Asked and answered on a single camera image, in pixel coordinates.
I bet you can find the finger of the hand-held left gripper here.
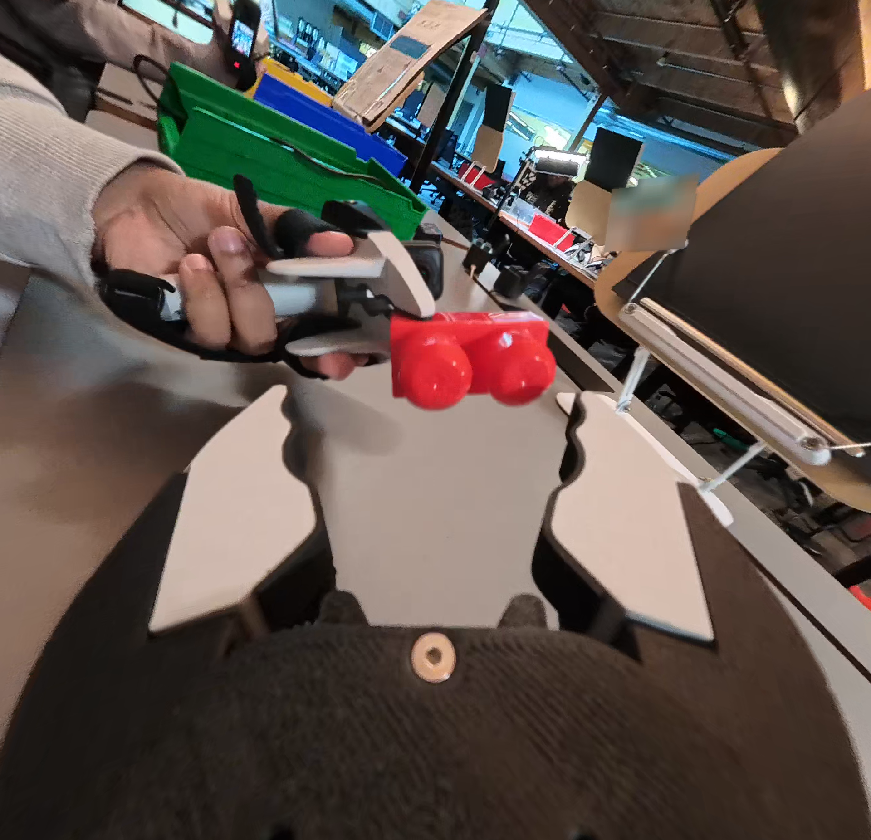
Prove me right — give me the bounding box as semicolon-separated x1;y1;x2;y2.
284;323;393;366
265;230;438;322

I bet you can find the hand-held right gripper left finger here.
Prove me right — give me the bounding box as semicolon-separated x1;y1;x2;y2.
147;384;336;635

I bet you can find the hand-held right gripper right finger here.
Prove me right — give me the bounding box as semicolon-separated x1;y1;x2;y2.
531;391;717;645

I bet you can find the red double square cup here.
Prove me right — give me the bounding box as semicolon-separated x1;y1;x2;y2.
390;311;558;409

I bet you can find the green plastic bin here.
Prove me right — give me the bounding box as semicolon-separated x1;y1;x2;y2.
157;61;430;242

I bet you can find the person's left forearm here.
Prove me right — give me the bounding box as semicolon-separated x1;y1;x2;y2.
0;54;185;269

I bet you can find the person's left hand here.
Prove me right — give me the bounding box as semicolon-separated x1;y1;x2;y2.
90;163;377;383

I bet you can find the blue plastic bin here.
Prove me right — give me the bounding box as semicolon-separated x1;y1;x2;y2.
253;73;409;174

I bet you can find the yellow plastic bin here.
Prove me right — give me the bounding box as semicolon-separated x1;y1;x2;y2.
245;56;334;106

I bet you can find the red plastic bin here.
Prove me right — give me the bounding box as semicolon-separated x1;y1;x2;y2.
527;213;576;247

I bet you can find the cardboard sheet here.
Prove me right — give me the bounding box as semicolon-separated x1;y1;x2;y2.
332;0;489;133

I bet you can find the black metal pole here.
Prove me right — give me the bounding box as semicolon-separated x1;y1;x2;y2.
408;0;511;191

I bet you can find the background monitor with cardboard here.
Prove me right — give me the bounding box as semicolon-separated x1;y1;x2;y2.
565;127;644;244
471;85;514;167

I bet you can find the cardboard-backed monitor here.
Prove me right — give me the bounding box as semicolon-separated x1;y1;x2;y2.
595;92;871;514

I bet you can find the black cable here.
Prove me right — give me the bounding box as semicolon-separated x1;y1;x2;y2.
272;136;383;182

